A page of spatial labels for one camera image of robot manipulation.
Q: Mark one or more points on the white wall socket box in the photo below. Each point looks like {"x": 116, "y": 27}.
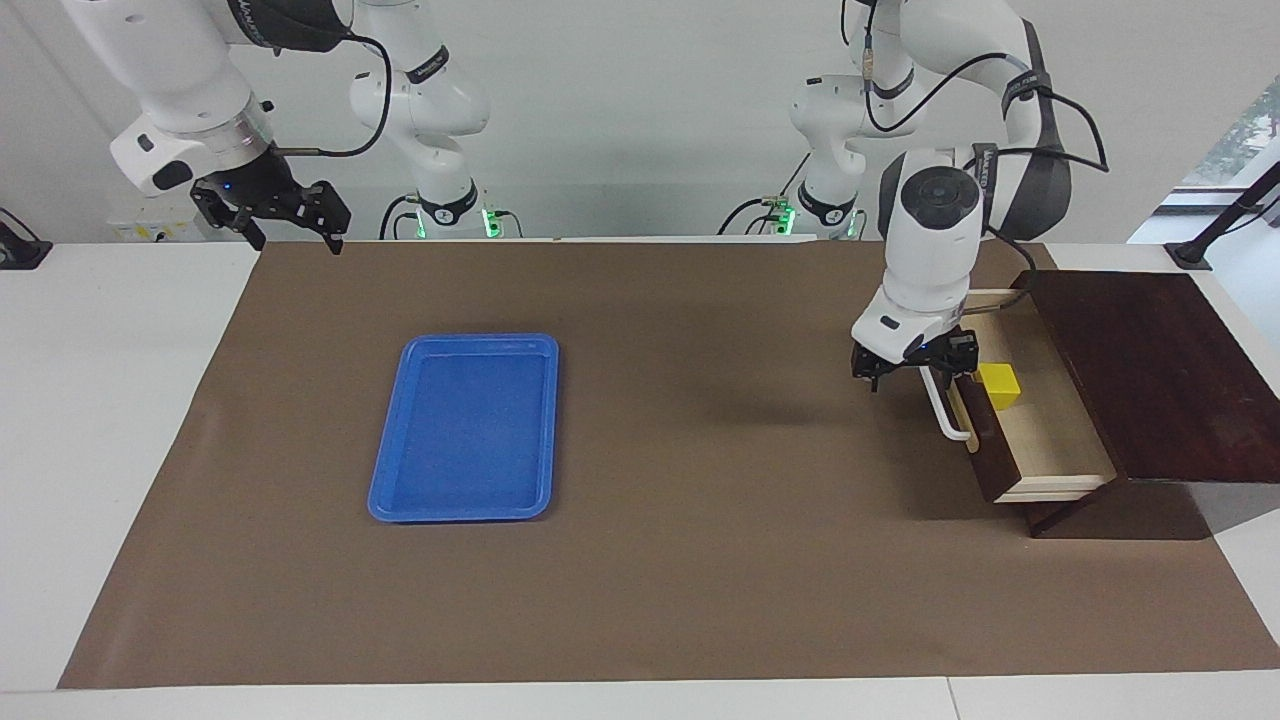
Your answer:
{"x": 150, "y": 228}

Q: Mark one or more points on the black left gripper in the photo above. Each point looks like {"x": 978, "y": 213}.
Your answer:
{"x": 905, "y": 355}

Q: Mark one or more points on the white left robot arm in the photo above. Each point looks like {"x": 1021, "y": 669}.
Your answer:
{"x": 935, "y": 240}

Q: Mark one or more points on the black clamp stand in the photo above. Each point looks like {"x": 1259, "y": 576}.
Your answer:
{"x": 1215, "y": 225}

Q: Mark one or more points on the brown table mat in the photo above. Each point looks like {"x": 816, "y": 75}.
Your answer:
{"x": 680, "y": 560}

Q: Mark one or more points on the yellow cube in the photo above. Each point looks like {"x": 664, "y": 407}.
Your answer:
{"x": 1000, "y": 385}

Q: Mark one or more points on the black desk mount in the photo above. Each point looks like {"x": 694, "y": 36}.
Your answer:
{"x": 20, "y": 250}

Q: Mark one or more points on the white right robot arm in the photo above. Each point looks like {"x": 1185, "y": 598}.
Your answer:
{"x": 190, "y": 90}

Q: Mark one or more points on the window with greenery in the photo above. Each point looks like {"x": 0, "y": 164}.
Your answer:
{"x": 1235, "y": 140}

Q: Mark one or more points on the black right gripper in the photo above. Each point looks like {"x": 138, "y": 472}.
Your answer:
{"x": 250, "y": 185}

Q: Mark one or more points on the blue plastic tray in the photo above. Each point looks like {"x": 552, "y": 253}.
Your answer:
{"x": 465, "y": 430}

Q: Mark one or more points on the dark wooden cabinet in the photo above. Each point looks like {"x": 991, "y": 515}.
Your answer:
{"x": 1170, "y": 370}

